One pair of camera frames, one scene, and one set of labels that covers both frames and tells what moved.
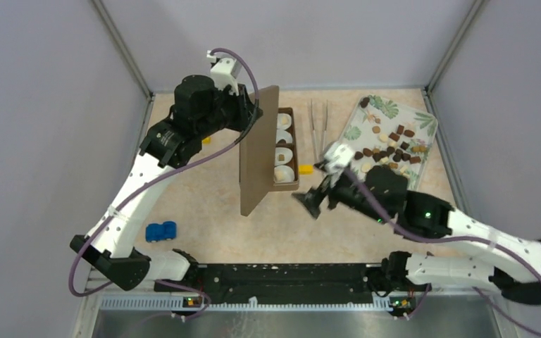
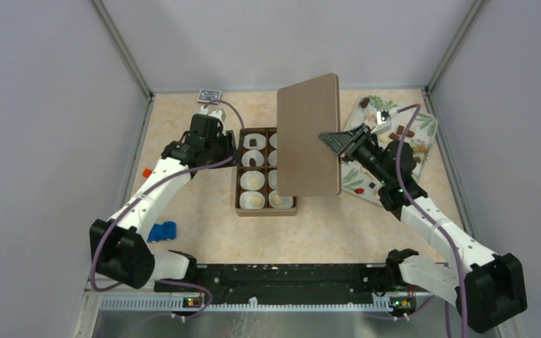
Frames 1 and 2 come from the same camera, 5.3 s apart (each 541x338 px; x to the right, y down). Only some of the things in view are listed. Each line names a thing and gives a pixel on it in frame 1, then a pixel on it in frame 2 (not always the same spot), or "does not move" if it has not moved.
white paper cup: (284, 173) → (276, 201)
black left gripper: (245, 107) → (227, 139)
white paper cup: (284, 120) → (273, 140)
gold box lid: (259, 151) → (306, 165)
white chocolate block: (281, 175) → (277, 199)
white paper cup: (284, 134) → (272, 158)
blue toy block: (155, 232) does not move
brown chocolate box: (293, 185) → (256, 178)
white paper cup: (287, 153) → (272, 179)
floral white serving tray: (381, 134) does not move
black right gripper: (313, 198) → (340, 142)
